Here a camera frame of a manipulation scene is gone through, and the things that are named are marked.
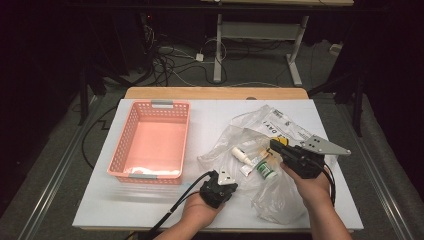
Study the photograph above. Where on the white board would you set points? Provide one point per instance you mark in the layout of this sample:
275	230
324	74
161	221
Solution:
206	126

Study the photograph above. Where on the green white small bottle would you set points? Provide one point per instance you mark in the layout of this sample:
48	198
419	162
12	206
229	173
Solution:
267	170

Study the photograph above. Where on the person's left hand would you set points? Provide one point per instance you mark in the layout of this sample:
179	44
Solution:
203	215

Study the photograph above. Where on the white floor box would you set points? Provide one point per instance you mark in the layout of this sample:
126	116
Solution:
336	49

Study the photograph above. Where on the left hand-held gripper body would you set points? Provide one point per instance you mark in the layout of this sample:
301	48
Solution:
216	195

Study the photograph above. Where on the black stand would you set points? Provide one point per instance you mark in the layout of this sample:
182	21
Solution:
357	110
83	100

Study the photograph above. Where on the white dropper bottle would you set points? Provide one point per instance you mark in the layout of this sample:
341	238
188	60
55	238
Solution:
240	154

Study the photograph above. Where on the person's right hand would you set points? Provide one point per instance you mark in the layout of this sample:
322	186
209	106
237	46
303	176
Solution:
311	191

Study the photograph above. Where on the clear smiley plastic bag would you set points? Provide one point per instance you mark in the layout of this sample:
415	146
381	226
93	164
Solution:
283	200

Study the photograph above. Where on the wooden table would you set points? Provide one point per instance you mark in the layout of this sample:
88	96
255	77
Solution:
216	93

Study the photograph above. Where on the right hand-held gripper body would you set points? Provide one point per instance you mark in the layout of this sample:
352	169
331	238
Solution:
306	163

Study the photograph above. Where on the pink perforated plastic basket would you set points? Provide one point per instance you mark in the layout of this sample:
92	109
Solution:
156	146

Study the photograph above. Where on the white-framed desk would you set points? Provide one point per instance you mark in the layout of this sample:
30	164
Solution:
256	30

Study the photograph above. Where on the white power adapter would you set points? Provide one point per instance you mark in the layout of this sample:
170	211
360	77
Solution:
199	57

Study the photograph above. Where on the metal floor rail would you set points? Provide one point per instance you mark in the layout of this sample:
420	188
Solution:
383	200
57	176

